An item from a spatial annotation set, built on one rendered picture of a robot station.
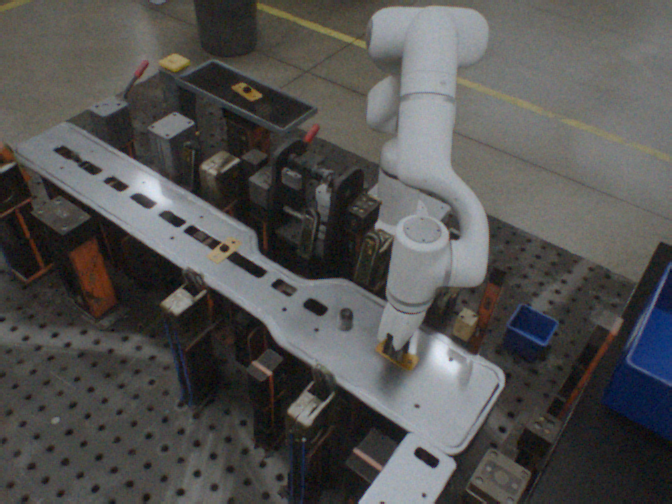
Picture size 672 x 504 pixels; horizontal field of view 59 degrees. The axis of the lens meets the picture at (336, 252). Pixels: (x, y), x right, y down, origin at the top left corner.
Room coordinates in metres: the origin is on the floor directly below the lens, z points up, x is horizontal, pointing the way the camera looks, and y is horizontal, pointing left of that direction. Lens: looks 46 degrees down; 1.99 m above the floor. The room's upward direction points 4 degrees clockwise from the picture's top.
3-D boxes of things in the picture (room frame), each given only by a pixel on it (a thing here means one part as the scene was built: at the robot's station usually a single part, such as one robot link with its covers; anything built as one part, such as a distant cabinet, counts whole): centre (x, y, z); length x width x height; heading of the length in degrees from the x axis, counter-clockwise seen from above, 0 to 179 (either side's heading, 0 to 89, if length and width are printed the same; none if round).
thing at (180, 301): (0.77, 0.30, 0.87); 0.12 x 0.09 x 0.35; 146
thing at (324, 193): (1.06, 0.06, 0.94); 0.18 x 0.13 x 0.49; 56
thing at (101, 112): (1.41, 0.65, 0.88); 0.11 x 0.10 x 0.36; 146
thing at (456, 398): (0.95, 0.27, 1.00); 1.38 x 0.22 x 0.02; 56
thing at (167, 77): (1.50, 0.48, 0.92); 0.08 x 0.08 x 0.44; 56
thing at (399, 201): (1.34, -0.17, 0.88); 0.19 x 0.19 x 0.18
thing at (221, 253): (0.95, 0.25, 1.01); 0.08 x 0.04 x 0.01; 147
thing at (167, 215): (1.06, 0.43, 0.84); 0.13 x 0.11 x 0.29; 146
